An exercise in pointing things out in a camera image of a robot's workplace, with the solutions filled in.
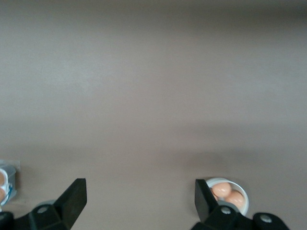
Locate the white bowl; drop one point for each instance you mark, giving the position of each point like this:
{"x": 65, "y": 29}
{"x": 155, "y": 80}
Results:
{"x": 245, "y": 198}

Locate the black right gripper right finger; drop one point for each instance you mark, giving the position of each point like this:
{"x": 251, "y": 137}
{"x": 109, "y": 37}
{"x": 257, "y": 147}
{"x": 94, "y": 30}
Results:
{"x": 206, "y": 206}

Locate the clear plastic egg box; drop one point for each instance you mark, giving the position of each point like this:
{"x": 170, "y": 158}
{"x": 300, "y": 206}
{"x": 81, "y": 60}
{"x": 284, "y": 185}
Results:
{"x": 10, "y": 177}

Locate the brown egg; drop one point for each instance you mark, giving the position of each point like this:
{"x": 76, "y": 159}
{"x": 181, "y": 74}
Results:
{"x": 221, "y": 190}
{"x": 235, "y": 199}
{"x": 1, "y": 194}
{"x": 215, "y": 198}
{"x": 2, "y": 178}

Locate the brown table cover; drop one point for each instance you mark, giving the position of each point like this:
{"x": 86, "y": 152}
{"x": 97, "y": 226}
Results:
{"x": 153, "y": 83}

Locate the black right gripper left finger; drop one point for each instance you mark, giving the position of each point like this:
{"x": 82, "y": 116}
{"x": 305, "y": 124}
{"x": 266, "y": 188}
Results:
{"x": 69, "y": 208}

